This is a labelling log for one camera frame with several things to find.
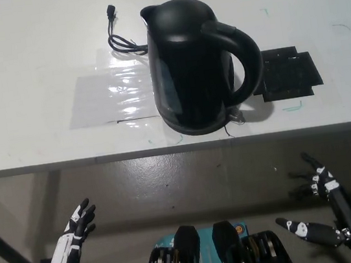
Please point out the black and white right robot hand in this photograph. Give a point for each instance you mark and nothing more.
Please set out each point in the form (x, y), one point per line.
(343, 209)

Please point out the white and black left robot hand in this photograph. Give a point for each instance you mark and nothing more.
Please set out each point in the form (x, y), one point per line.
(65, 251)

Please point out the black kettle base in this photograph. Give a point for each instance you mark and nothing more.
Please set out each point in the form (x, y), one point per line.
(201, 130)

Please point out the black electric kettle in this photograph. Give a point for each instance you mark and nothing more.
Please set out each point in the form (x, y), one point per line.
(186, 71)

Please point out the clear plastic tape sheet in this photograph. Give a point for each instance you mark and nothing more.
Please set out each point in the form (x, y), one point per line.
(108, 98)

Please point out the transparent kettle switch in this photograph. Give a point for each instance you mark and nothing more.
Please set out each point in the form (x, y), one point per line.
(236, 115)

